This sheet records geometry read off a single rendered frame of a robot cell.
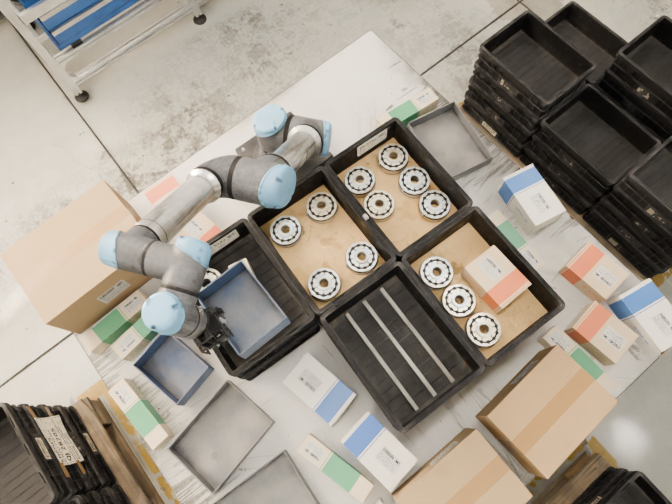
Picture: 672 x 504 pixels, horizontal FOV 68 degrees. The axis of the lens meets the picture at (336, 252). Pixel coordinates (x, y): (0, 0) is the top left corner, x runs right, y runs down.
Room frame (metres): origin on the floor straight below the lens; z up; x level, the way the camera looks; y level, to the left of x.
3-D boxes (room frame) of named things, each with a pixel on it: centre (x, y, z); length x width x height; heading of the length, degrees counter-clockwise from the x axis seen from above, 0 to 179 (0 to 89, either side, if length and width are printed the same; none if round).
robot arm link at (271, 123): (0.96, 0.14, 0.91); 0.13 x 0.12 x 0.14; 66
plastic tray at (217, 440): (0.02, 0.45, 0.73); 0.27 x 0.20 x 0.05; 131
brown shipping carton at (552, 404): (-0.06, -0.53, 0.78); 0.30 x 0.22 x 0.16; 123
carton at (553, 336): (0.06, -0.69, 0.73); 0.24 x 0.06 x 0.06; 32
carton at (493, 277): (0.33, -0.47, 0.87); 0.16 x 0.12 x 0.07; 29
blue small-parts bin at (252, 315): (0.31, 0.26, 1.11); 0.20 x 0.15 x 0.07; 30
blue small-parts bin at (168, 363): (0.25, 0.58, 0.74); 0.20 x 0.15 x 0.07; 43
